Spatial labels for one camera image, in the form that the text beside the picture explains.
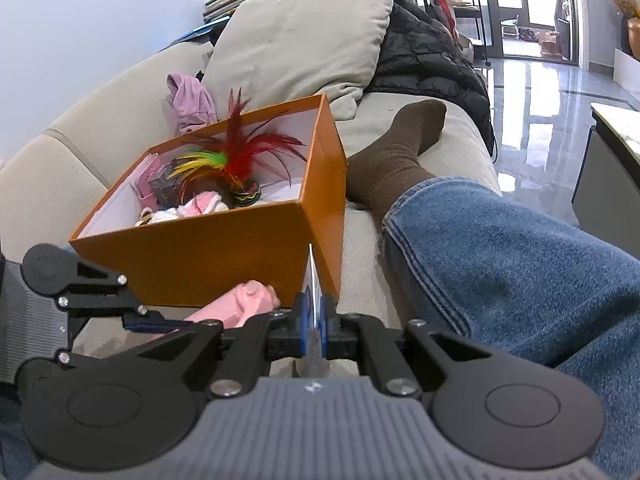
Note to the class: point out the black metal rack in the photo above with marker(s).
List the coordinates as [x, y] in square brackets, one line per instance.
[465, 5]

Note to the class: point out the photo card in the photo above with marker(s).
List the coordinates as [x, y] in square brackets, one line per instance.
[312, 280]

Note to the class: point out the golden brown vase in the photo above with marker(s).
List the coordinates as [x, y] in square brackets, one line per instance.
[634, 37]

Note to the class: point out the pink plastic tube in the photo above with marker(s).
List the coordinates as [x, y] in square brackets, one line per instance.
[235, 305]

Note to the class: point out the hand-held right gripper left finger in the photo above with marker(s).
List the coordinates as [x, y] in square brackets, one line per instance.
[299, 325]

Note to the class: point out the pink cloth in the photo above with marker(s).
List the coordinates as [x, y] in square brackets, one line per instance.
[192, 102]

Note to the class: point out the brown cardboard carton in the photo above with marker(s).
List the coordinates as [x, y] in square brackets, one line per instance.
[550, 44]

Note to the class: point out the blue book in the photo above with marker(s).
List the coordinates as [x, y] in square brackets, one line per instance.
[195, 34]

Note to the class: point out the black puffer jacket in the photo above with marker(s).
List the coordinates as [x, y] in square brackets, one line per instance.
[430, 65]

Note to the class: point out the stack of books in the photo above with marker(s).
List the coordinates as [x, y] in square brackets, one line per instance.
[240, 0]

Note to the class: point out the person's right leg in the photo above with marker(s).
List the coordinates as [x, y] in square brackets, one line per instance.
[500, 270]

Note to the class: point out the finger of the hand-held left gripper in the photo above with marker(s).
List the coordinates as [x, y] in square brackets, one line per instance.
[150, 324]
[95, 362]

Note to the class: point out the red feather shuttlecock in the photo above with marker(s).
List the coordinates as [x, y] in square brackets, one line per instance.
[235, 160]

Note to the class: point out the beige cushion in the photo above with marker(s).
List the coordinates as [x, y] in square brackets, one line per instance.
[300, 45]

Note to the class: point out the white crochet bunny toy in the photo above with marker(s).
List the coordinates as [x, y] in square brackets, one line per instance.
[200, 206]

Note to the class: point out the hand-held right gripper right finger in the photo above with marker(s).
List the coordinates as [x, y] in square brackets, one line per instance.
[326, 325]

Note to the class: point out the white TV stand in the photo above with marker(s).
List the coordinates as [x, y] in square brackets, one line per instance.
[626, 70]

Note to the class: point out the person's right brown sock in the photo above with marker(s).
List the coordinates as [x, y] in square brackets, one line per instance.
[395, 160]

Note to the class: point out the pink card wallet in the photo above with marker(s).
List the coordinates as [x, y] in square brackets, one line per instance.
[147, 182]

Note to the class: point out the orange cardboard box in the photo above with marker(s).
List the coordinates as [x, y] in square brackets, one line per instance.
[210, 255]

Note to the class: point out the marble coffee table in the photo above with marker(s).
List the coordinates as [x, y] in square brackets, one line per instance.
[610, 170]

